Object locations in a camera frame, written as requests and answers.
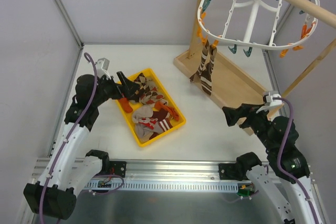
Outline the yellow plastic tray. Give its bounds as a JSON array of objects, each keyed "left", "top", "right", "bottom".
[{"left": 116, "top": 68, "right": 186, "bottom": 147}]

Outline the perforated cable duct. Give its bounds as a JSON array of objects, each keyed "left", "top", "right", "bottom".
[{"left": 85, "top": 180, "right": 239, "bottom": 193}]

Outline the grey sock with striped cuff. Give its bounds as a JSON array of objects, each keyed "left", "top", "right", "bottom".
[{"left": 140, "top": 119, "right": 173, "bottom": 140}]

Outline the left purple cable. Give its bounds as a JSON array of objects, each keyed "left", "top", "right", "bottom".
[{"left": 38, "top": 52, "right": 100, "bottom": 221}]

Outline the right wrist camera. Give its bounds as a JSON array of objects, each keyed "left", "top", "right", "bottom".
[{"left": 256, "top": 91, "right": 282, "bottom": 113}]

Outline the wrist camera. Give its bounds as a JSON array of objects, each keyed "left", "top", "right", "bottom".
[
  {"left": 256, "top": 91, "right": 282, "bottom": 113},
  {"left": 95, "top": 58, "right": 110, "bottom": 78}
]

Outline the white round clip hanger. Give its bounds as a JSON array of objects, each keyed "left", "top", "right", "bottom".
[{"left": 196, "top": 0, "right": 318, "bottom": 55}]

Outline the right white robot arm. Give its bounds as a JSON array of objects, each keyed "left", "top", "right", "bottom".
[{"left": 219, "top": 97, "right": 322, "bottom": 223}]

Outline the brown argyle sock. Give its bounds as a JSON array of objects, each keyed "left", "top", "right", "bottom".
[{"left": 129, "top": 72, "right": 163, "bottom": 104}]

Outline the orange clothes peg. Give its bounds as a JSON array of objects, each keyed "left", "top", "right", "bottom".
[
  {"left": 210, "top": 40, "right": 219, "bottom": 53},
  {"left": 196, "top": 27, "right": 208, "bottom": 47},
  {"left": 279, "top": 49, "right": 289, "bottom": 58}
]

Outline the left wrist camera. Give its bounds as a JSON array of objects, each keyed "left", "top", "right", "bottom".
[{"left": 95, "top": 58, "right": 110, "bottom": 78}]

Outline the teal clothes peg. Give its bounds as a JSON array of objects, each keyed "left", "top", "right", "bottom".
[
  {"left": 243, "top": 47, "right": 253, "bottom": 57},
  {"left": 228, "top": 44, "right": 237, "bottom": 54}
]

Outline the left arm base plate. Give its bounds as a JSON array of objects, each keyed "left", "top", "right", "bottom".
[{"left": 107, "top": 161, "right": 127, "bottom": 178}]

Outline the brown white striped sock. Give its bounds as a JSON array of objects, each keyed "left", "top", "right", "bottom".
[{"left": 190, "top": 40, "right": 209, "bottom": 83}]

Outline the dark red sock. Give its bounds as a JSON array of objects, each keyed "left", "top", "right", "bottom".
[{"left": 150, "top": 109, "right": 173, "bottom": 121}]

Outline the green circuit board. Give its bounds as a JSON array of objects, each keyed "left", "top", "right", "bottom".
[{"left": 237, "top": 185, "right": 255, "bottom": 198}]

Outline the beige sock with red pattern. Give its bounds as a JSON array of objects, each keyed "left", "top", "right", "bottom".
[{"left": 132, "top": 105, "right": 157, "bottom": 138}]

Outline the aluminium mounting rail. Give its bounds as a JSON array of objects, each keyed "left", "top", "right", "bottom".
[{"left": 31, "top": 157, "right": 314, "bottom": 183}]

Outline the orange sock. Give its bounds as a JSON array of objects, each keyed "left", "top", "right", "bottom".
[{"left": 154, "top": 101, "right": 180, "bottom": 121}]

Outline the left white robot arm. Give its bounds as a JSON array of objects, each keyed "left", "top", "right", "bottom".
[{"left": 23, "top": 71, "right": 140, "bottom": 220}]

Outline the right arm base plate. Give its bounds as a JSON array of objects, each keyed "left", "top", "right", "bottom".
[{"left": 218, "top": 163, "right": 239, "bottom": 180}]

